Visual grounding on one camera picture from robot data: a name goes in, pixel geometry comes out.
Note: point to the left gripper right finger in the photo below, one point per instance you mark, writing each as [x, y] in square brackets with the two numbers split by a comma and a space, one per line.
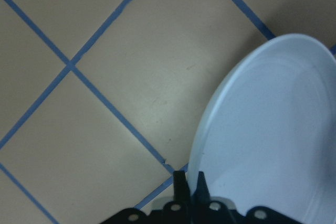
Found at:
[206, 210]

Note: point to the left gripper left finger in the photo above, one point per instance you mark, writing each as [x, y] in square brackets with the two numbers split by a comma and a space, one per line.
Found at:
[178, 210]

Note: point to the blue plate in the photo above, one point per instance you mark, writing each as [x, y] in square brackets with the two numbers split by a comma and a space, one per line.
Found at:
[267, 136]

